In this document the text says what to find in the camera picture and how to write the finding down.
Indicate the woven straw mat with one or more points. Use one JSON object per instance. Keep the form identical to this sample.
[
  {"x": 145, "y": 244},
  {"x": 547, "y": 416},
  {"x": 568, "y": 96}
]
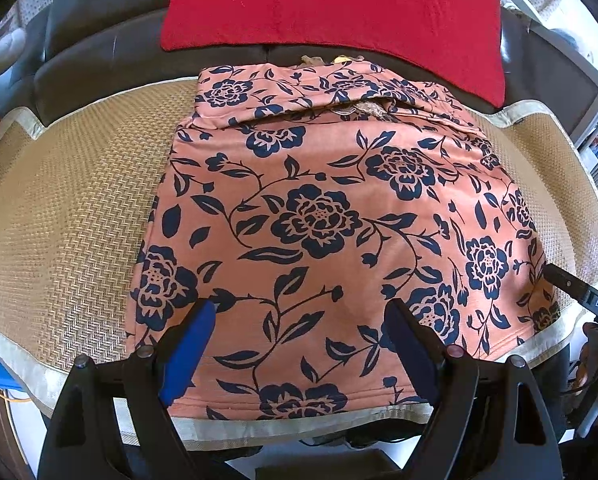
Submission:
[{"x": 64, "y": 230}]

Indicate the white lace cloth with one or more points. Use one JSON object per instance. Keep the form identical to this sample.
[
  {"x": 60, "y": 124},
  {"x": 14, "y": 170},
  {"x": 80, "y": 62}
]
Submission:
[{"x": 549, "y": 5}]

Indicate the dark leather sofa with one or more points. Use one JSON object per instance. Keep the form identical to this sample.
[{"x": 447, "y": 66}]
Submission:
[{"x": 94, "y": 50}]

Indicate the orange floral garment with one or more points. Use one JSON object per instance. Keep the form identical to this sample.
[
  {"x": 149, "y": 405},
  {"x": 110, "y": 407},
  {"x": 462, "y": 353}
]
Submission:
[{"x": 324, "y": 220}]

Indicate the red cloth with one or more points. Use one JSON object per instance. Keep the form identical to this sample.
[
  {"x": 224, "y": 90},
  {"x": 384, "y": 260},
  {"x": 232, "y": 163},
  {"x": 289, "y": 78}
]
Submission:
[{"x": 329, "y": 10}]

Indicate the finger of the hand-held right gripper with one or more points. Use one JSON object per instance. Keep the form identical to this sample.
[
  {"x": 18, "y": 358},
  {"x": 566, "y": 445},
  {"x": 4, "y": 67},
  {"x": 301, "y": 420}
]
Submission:
[{"x": 576, "y": 290}]

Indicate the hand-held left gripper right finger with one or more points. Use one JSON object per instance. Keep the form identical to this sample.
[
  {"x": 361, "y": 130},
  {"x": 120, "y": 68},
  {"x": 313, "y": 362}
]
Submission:
[{"x": 411, "y": 350}]

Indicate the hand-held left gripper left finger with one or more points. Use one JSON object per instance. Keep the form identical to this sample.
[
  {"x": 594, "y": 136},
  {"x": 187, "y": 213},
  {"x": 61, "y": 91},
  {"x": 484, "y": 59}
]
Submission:
[{"x": 191, "y": 347}]

